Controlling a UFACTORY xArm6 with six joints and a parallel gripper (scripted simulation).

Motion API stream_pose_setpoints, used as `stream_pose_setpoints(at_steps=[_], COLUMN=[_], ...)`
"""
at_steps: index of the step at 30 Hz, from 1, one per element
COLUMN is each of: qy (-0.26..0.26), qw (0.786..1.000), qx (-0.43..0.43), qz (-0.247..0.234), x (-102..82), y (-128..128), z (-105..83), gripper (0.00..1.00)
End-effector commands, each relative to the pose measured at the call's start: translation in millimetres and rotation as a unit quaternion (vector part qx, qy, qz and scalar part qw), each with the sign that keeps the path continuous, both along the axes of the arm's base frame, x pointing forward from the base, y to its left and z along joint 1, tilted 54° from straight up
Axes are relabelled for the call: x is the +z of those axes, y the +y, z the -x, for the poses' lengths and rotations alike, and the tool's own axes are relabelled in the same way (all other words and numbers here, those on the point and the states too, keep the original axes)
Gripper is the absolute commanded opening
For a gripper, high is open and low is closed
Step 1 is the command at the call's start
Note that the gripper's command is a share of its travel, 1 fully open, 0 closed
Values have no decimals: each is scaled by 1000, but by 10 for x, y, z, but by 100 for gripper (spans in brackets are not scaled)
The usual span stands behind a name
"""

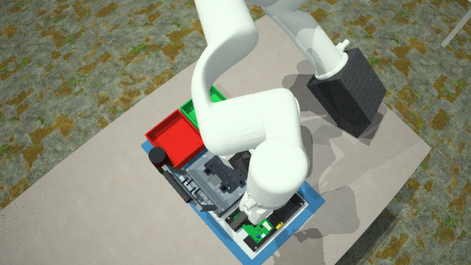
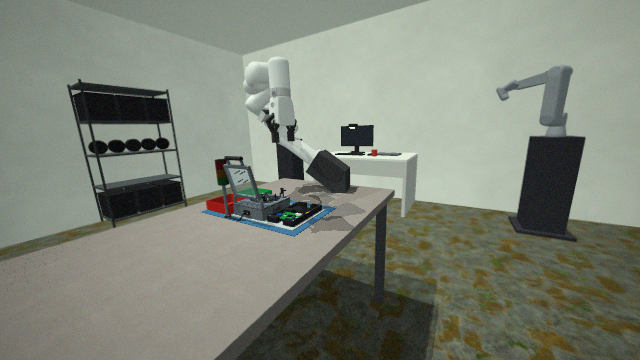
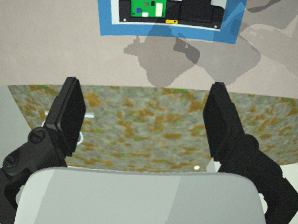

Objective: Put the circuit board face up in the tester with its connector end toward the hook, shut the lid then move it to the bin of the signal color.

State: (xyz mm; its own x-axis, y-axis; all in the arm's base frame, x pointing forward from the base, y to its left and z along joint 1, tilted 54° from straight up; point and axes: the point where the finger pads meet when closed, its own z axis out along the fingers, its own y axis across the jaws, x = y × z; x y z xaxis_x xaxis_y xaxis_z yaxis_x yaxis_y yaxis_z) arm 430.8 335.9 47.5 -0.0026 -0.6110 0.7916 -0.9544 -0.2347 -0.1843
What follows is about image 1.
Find red bin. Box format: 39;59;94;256
145;109;206;169

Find green bin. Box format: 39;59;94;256
180;85;227;131

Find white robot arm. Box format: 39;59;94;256
191;0;350;210

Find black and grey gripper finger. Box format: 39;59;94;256
229;211;252;230

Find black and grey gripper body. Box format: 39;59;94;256
239;191;273;225

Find green circuit board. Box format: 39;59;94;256
242;218;274;244

